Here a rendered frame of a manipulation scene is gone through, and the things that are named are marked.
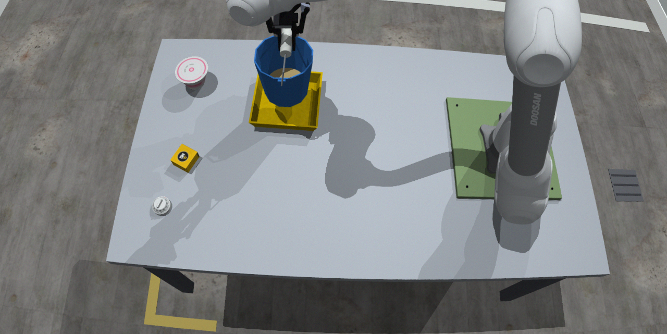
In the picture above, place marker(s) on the yellow shallow tray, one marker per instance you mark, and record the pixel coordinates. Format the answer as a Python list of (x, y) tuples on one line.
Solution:
[(303, 116)]

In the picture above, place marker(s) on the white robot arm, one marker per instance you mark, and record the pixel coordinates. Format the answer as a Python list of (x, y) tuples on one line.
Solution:
[(542, 42)]

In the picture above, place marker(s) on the white and pink yogurt cup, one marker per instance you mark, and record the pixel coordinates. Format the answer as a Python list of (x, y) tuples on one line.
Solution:
[(192, 72)]

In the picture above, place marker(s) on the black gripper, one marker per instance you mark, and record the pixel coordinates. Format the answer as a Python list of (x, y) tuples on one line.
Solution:
[(305, 8)]

